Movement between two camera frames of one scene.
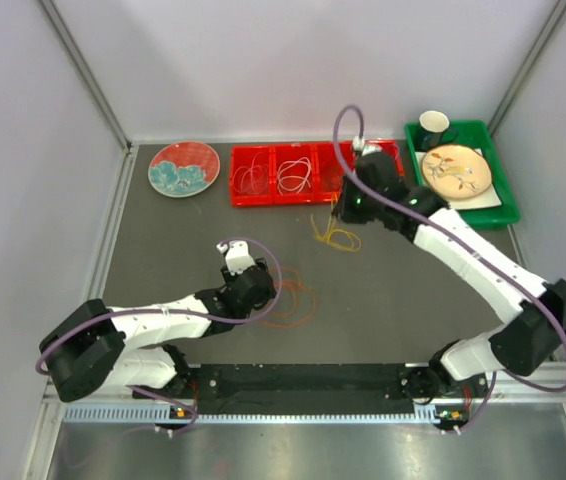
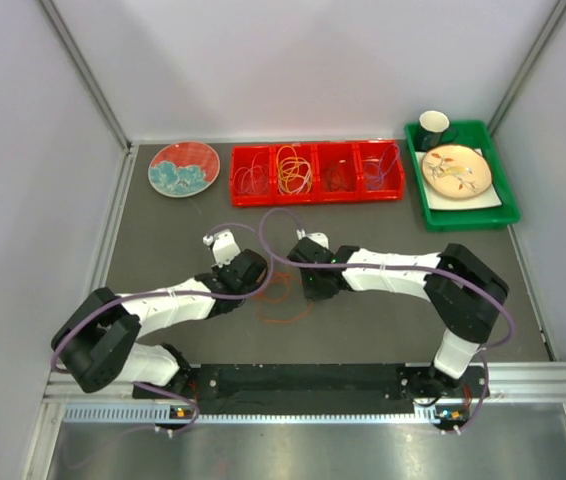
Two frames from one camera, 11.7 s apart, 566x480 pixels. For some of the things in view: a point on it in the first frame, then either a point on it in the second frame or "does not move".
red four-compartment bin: (297, 172) does not move
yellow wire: (330, 230) to (294, 172)
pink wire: (252, 180) does not move
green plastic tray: (478, 135) does not move
